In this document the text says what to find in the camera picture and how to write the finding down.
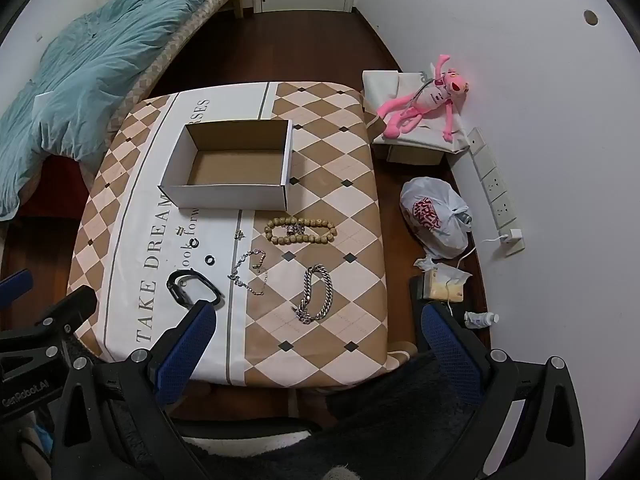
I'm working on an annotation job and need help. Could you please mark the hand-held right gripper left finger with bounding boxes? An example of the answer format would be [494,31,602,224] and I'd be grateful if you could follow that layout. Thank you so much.
[50,301,218,480]

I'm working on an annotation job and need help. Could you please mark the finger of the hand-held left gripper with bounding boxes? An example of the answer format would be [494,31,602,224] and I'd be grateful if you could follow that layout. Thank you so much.
[0,286,99,368]
[0,269,34,312]

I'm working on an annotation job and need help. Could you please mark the white plastic bag red print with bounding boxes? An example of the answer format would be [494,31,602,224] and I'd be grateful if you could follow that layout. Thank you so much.
[398,176,474,260]

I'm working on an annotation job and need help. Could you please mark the brown cardboard box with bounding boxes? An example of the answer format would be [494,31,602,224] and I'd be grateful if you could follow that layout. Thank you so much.
[384,144,444,166]

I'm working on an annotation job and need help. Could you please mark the chunky silver chain bracelet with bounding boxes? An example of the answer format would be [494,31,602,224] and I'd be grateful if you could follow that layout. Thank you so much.
[292,264,335,325]

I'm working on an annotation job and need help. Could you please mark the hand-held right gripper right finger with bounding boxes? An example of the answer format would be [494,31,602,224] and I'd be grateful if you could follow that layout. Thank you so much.
[423,302,587,480]

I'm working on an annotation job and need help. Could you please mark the checkered tablecloth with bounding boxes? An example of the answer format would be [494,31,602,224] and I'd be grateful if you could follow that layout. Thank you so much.
[66,80,419,391]

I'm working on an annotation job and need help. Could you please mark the thin silver chain bracelet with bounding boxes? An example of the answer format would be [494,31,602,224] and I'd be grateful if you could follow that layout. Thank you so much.
[227,248,270,296]

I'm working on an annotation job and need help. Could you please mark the tissue pack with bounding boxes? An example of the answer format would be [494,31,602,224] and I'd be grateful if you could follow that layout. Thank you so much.
[413,257,474,304]

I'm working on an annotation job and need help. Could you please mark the white cardboard box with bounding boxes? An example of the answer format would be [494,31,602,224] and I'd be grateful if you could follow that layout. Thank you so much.
[159,119,294,212]

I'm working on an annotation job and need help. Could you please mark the pink plush toy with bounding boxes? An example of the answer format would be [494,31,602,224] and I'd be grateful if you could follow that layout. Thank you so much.
[375,53,469,142]

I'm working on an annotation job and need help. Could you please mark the white cable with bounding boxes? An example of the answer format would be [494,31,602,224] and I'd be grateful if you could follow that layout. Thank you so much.
[440,232,510,306]

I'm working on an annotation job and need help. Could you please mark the blue blanket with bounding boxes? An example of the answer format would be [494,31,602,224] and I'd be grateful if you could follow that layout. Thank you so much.
[0,0,212,219]

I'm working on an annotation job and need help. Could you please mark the wooden bead bracelet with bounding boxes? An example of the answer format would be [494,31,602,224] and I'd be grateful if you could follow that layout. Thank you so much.
[264,217,339,247]

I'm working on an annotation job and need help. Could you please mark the white power strip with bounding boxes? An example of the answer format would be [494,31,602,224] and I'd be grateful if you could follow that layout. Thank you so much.
[464,127,519,229]

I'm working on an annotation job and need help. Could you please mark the small white bottle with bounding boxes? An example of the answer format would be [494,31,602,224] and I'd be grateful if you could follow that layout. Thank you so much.
[463,310,500,330]

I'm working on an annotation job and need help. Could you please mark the black bangle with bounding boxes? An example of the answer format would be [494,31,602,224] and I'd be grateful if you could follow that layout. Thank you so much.
[166,270,225,309]

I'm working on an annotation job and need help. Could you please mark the black fuzzy clothing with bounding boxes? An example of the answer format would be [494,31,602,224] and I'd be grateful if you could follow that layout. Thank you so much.
[172,349,506,480]

